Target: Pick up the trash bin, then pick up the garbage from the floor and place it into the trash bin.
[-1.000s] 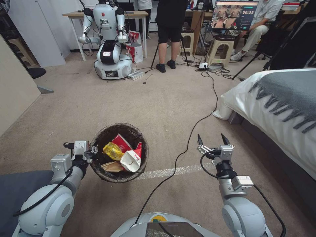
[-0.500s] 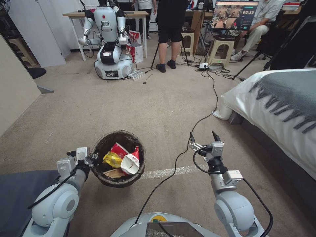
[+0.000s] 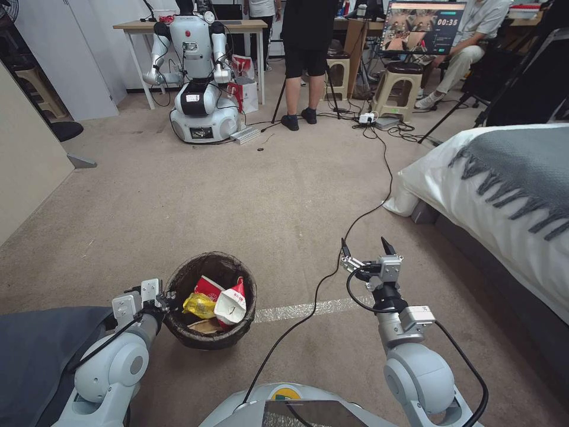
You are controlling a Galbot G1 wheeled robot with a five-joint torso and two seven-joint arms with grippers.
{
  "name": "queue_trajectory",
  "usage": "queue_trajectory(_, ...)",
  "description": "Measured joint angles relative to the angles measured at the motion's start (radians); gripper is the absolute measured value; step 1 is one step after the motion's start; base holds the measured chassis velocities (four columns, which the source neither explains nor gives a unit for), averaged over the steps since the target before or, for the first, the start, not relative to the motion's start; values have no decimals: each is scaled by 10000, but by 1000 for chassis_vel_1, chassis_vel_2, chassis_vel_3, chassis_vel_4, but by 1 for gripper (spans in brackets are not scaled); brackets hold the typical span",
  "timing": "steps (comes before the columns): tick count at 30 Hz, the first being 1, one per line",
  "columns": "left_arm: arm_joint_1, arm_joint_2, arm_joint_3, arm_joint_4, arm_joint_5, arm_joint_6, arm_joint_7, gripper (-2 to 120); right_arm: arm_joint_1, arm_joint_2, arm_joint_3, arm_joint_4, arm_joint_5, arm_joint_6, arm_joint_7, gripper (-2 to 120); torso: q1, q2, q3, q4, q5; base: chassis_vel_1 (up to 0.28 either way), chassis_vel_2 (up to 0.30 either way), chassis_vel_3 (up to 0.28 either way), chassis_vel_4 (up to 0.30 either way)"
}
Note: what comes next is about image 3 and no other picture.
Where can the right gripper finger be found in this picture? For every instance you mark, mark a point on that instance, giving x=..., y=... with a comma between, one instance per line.
x=390, y=251
x=351, y=262

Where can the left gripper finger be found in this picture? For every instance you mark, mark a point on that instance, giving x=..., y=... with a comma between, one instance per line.
x=169, y=307
x=169, y=296

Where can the dark woven trash bin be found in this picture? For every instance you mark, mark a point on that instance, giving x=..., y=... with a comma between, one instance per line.
x=209, y=340

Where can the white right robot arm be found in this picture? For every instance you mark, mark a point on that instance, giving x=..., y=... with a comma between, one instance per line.
x=418, y=373

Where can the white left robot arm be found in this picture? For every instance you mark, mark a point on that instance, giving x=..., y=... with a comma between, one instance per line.
x=113, y=360

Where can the silver floor tape strip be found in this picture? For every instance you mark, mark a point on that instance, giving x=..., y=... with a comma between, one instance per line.
x=293, y=310

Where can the yellow crumpled wrapper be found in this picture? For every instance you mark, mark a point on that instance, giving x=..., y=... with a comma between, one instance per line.
x=199, y=306

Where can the red snack carton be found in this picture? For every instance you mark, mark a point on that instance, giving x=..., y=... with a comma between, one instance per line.
x=208, y=287

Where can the brown cardboard scrap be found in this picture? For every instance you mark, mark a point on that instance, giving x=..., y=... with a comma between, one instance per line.
x=205, y=326

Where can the white red paper bag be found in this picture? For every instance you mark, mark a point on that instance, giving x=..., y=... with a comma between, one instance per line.
x=231, y=307

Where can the white bed duvet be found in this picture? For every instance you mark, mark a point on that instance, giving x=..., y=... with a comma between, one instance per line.
x=471, y=209

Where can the dark grey bed base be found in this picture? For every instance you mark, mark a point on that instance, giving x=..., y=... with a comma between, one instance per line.
x=489, y=284

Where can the dark grey fabric cover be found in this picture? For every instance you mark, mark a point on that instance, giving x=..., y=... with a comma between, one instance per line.
x=35, y=356

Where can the grey flat box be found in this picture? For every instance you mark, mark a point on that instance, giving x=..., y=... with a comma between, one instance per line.
x=387, y=122

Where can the white robot front shell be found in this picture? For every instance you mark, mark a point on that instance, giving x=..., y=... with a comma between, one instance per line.
x=249, y=409

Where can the white power strip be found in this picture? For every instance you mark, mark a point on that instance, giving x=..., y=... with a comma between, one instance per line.
x=368, y=118

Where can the grey fringed blanket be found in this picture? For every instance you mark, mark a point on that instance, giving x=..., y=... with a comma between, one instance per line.
x=524, y=164

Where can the silver aluminium ramp block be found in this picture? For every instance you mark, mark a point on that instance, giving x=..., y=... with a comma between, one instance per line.
x=244, y=134

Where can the beige plastic stool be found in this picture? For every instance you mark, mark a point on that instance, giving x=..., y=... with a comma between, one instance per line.
x=338, y=71
x=398, y=84
x=42, y=91

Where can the black tripod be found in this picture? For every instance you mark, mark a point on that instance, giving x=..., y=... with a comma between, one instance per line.
x=498, y=80
x=279, y=100

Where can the beige partition board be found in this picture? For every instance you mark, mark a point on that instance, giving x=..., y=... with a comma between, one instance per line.
x=26, y=169

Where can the black round chair base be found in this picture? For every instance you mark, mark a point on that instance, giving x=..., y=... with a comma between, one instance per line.
x=66, y=130

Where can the red white shopping bag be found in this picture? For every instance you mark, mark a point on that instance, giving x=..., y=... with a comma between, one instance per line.
x=243, y=91

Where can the computer monitor with timer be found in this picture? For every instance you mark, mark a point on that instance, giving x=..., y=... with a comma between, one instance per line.
x=422, y=26

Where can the seated person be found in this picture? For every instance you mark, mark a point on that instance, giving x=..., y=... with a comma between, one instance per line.
x=475, y=40

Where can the standing person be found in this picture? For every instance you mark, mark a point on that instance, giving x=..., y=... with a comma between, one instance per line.
x=306, y=35

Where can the white wheeled humanoid robot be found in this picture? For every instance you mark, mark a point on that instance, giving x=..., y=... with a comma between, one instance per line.
x=195, y=53

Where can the wooden table white legs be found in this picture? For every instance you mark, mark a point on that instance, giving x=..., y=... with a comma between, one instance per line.
x=240, y=26

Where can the person behind table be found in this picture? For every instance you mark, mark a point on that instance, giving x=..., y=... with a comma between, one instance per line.
x=261, y=13

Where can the black fan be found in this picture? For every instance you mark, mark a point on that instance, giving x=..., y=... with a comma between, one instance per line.
x=9, y=10

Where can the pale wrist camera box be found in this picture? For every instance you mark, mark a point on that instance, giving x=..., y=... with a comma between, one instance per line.
x=391, y=269
x=150, y=290

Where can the grey metal foot bracket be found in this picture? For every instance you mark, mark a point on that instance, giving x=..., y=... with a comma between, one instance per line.
x=82, y=161

